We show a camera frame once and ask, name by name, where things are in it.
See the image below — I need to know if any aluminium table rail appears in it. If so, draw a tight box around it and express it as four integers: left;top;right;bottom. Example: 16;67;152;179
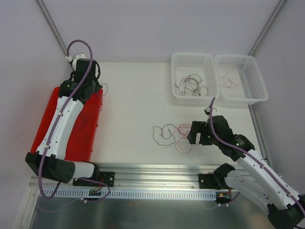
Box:
30;163;246;191

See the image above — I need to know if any aluminium frame post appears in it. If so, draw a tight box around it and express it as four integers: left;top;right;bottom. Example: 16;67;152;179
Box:
248;0;288;57
35;0;67;56

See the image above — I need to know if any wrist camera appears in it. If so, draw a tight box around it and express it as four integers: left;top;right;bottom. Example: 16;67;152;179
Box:
204;106;221;117
65;53;86;70

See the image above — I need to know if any white plastic basket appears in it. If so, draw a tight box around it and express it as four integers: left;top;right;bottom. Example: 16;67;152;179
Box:
214;54;268;107
171;53;220;104

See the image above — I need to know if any left white plastic basket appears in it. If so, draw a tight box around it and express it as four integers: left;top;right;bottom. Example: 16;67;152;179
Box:
171;53;220;104

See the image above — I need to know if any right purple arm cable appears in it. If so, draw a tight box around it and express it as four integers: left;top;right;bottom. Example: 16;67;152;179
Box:
207;96;305;215

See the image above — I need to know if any right aluminium frame post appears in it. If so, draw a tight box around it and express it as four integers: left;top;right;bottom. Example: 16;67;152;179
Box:
248;0;288;57

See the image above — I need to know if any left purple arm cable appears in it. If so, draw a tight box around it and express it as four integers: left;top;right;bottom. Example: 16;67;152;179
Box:
37;40;112;206

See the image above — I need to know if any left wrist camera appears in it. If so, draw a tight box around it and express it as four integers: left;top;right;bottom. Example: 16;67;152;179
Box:
65;53;86;70

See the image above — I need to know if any white slotted cable duct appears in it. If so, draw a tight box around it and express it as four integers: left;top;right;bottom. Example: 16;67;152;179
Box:
55;188;216;201

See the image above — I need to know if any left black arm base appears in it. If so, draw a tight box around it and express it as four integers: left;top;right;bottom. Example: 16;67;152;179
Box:
72;171;115;187

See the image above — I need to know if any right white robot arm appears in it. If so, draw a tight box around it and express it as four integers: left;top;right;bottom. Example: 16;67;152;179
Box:
187;115;305;229

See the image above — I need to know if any left aluminium frame post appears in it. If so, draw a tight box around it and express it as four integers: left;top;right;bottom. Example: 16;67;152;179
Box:
35;0;67;56

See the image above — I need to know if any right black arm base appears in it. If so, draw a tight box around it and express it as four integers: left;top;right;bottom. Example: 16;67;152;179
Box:
198;174;219;189

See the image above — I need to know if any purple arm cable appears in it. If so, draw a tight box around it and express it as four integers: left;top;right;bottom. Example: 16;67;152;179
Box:
207;96;305;215
37;40;112;206

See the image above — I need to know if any right white plastic basket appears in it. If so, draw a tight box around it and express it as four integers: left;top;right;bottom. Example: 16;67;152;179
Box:
214;54;268;107

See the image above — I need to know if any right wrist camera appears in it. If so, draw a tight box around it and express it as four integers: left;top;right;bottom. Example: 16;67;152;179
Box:
204;106;221;117

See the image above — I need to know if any red plastic tray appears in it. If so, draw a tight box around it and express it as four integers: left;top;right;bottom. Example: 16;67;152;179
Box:
30;87;103;162

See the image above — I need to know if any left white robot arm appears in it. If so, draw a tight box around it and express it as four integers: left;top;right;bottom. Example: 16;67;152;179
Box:
25;58;101;186

